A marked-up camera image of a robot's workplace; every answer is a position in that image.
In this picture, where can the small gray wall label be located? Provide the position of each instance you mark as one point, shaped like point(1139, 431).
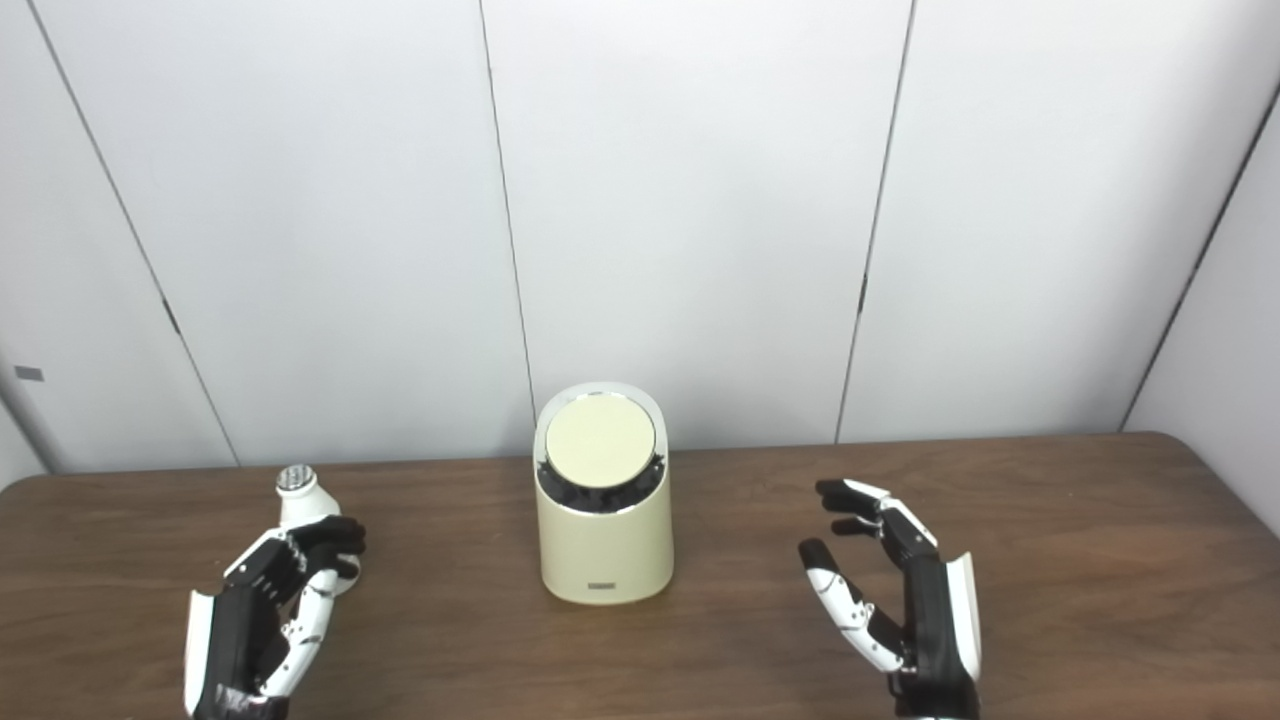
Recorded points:
point(29, 373)

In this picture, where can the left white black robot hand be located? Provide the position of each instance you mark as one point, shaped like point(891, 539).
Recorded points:
point(235, 630)

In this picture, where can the small white plastic bottle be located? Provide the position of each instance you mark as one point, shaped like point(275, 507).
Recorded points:
point(300, 503)

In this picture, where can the cream-colored lidded bin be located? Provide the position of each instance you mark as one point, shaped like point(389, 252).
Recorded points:
point(605, 550)

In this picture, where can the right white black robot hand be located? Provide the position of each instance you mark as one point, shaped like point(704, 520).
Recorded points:
point(935, 620)

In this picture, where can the black wall panel clip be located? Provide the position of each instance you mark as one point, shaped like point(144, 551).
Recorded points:
point(862, 295)
point(171, 316)

